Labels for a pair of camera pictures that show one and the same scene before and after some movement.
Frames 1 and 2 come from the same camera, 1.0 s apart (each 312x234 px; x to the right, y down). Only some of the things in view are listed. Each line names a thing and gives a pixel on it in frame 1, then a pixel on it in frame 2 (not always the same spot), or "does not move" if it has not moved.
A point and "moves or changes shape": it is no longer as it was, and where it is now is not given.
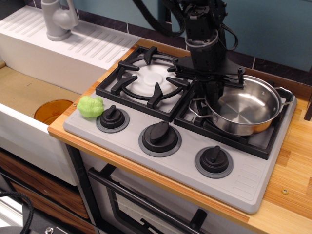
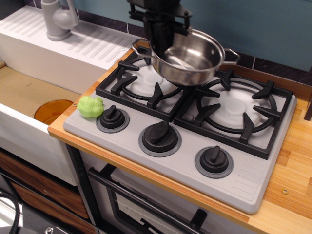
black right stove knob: (214, 162) does not move
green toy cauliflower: (89, 107) does not move
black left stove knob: (112, 120) does not move
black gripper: (209, 64) -> (161, 36)
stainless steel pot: (249, 104) moves or changes shape
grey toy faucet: (59, 22) does not move
